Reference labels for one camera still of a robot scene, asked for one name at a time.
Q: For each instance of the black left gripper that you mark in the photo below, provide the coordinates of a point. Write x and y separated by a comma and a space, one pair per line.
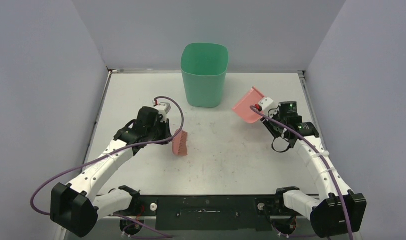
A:
165, 126

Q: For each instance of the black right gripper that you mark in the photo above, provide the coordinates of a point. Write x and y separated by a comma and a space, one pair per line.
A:
267, 119

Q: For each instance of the pink hand brush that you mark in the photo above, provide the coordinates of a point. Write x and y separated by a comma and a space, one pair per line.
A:
179, 147

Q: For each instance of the pink dustpan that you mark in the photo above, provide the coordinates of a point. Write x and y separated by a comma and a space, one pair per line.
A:
242, 107

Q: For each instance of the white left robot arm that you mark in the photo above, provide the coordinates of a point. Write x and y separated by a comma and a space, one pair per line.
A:
77, 206

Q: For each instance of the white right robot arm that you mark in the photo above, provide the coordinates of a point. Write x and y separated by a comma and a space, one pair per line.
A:
338, 210

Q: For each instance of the green plastic waste bin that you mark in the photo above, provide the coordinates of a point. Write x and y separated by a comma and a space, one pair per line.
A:
203, 67

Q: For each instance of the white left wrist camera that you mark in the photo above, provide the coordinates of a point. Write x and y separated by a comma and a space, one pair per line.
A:
163, 109

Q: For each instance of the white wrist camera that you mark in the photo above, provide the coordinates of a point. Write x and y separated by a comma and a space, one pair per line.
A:
268, 107
163, 109

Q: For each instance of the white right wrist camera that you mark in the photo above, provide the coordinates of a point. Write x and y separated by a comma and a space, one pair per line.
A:
268, 107

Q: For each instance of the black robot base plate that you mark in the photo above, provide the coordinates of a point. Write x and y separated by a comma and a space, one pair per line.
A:
209, 212

